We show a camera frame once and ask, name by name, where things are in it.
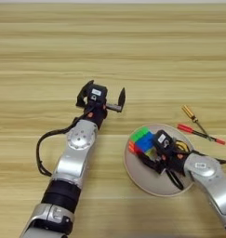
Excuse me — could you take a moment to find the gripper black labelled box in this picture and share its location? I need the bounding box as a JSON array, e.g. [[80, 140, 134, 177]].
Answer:
[[153, 129, 175, 155], [86, 84, 109, 105]]

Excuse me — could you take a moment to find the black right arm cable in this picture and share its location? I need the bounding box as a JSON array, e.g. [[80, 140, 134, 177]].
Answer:
[[192, 150, 226, 165]]

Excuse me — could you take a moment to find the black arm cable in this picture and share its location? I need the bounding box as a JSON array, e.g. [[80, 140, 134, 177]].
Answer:
[[35, 114, 87, 178], [192, 150, 226, 165]]

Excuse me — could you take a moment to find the yellow black tape measure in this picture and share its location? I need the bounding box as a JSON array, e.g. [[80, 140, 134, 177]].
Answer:
[[165, 139, 191, 191]]

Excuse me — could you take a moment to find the gold handled screwdriver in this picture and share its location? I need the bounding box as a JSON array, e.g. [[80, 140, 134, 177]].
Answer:
[[181, 104, 213, 142]]

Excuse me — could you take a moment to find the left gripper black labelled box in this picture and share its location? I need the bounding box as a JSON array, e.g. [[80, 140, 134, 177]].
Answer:
[[86, 84, 109, 105]]

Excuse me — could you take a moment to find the multicolour puzzle cube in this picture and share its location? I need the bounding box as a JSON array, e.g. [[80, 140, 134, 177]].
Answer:
[[127, 126, 157, 157]]

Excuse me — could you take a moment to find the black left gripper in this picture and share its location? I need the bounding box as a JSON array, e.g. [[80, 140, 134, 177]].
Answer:
[[75, 79, 126, 129]]

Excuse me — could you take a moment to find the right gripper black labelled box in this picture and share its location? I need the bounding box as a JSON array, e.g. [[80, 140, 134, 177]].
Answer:
[[153, 129, 175, 155]]

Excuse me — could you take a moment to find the round beige plate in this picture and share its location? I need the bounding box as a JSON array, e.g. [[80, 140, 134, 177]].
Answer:
[[123, 123, 196, 197]]

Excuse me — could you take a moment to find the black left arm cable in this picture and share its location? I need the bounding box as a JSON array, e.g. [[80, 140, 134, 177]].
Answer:
[[35, 114, 87, 178]]

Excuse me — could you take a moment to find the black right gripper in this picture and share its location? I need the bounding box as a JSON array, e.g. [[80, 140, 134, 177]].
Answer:
[[138, 148, 193, 175]]

